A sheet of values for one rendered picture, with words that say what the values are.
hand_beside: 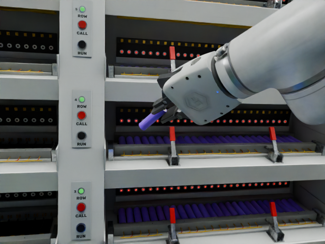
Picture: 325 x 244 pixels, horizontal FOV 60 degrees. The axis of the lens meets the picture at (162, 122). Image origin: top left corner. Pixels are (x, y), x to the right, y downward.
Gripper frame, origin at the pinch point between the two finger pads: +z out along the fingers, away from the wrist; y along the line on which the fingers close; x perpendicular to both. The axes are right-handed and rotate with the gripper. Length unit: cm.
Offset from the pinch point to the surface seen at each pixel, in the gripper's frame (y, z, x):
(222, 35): 8.6, 6.4, 45.4
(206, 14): -3.4, -3.4, 28.4
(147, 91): -2.2, 8.5, 8.1
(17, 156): -13.7, 29.4, -13.4
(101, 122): -5.6, 14.7, -2.0
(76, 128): -8.7, 17.3, -5.5
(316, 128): 43, -6, 30
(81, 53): -18.2, 12.2, 6.5
